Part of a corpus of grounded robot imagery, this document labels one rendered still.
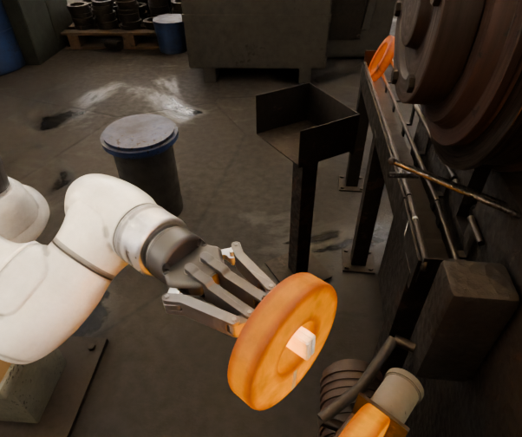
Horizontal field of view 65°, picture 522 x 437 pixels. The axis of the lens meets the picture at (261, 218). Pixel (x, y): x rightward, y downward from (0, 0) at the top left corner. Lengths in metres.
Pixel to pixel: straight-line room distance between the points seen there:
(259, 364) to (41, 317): 0.32
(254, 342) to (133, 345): 1.18
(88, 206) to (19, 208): 0.59
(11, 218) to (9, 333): 0.59
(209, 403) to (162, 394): 0.15
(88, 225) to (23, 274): 0.10
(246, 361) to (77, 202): 0.35
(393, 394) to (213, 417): 0.82
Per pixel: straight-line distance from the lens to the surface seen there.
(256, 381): 0.42
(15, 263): 0.63
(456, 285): 0.67
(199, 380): 1.45
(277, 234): 1.86
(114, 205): 0.59
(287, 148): 1.29
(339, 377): 0.85
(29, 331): 0.63
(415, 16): 0.66
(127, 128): 1.86
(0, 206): 1.17
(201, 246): 0.55
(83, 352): 1.59
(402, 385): 0.68
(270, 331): 0.40
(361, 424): 0.54
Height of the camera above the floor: 1.27
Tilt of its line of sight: 41 degrees down
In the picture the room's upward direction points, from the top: 1 degrees counter-clockwise
